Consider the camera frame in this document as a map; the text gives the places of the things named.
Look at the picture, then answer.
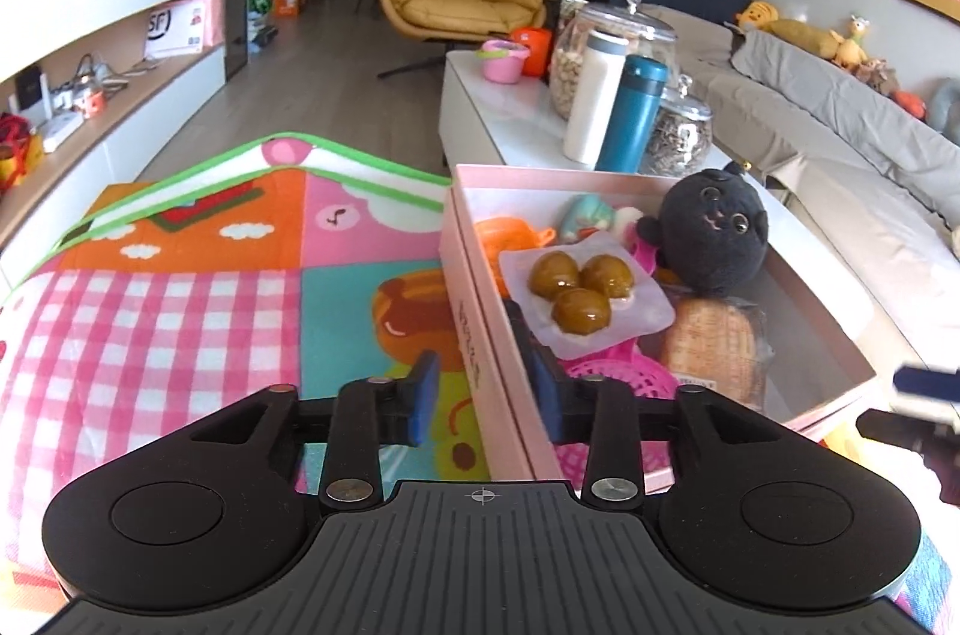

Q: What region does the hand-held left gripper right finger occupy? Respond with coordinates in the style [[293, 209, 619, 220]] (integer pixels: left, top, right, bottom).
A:
[[504, 299, 787, 510]]

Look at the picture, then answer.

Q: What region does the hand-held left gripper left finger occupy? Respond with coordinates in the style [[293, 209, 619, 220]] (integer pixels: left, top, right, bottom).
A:
[[187, 350, 442, 510]]

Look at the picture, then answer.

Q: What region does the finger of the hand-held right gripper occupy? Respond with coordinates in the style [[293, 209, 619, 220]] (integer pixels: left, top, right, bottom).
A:
[[895, 363, 960, 401], [856, 408, 960, 507]]

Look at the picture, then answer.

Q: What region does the packet of brown glazed balls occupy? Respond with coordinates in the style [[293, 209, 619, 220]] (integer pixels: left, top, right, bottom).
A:
[[499, 230, 676, 362]]

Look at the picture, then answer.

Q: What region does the pink cardboard box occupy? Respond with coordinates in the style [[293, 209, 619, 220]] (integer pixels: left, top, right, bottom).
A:
[[439, 162, 878, 482]]

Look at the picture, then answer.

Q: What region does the orange plastic toy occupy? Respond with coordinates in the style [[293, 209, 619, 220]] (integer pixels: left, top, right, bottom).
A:
[[474, 216, 560, 276]]

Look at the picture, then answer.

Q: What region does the teal and white soft toy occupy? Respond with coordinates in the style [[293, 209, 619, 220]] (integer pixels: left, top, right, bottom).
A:
[[559, 194, 638, 246]]

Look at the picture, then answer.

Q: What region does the black plush cat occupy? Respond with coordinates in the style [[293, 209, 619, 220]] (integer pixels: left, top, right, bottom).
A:
[[636, 162, 770, 297]]

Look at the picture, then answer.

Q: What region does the packaged bread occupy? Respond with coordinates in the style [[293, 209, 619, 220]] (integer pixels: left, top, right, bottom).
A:
[[660, 296, 773, 413]]

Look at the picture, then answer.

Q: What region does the colourful cartoon play mat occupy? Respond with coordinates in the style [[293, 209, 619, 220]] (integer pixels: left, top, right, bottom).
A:
[[0, 133, 960, 635]]

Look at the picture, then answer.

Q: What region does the blue grey cushion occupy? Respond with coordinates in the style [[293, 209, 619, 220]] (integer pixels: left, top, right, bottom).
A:
[[926, 80, 960, 146]]

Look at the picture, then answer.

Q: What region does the white marble coffee table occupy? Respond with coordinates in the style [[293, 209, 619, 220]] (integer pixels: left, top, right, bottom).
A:
[[439, 49, 797, 188]]

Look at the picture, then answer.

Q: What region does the teal thermos bottle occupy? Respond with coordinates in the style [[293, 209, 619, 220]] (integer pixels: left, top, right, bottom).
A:
[[596, 54, 668, 175]]

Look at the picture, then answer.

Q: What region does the glass jar of dark seeds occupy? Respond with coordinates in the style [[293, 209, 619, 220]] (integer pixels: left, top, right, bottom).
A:
[[643, 76, 715, 179]]

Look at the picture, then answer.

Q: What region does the beige covered sofa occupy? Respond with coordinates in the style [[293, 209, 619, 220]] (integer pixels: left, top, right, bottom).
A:
[[652, 5, 960, 398]]

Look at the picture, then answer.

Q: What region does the white thermos bottle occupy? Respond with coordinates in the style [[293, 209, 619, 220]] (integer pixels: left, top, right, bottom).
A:
[[562, 29, 631, 165]]

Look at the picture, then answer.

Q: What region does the small brown plush toy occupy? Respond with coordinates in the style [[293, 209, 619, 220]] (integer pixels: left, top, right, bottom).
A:
[[855, 58, 901, 98]]

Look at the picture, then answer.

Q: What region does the pink toy bucket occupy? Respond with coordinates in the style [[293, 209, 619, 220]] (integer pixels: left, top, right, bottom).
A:
[[480, 39, 530, 85]]

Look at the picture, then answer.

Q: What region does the orange toy bucket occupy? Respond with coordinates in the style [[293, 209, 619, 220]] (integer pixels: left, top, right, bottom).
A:
[[510, 26, 557, 77]]

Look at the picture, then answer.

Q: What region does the yellow plush duck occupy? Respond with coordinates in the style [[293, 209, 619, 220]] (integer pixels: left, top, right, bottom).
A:
[[831, 15, 875, 71]]

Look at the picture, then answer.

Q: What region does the large glass jar of nuts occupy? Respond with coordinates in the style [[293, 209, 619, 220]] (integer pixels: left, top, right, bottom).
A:
[[549, 0, 678, 121]]

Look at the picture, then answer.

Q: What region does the yellow plush toy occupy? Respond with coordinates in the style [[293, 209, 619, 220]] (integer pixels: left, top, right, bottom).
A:
[[735, 0, 839, 61]]

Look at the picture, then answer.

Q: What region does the white and pink carton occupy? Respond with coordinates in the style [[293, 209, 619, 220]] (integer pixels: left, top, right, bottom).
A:
[[142, 0, 220, 61]]

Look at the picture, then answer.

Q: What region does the white flat box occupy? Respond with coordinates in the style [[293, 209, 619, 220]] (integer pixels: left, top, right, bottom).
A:
[[41, 114, 85, 154]]

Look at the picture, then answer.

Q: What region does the black box on shelf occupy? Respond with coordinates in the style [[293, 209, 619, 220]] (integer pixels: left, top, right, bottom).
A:
[[15, 65, 47, 119]]

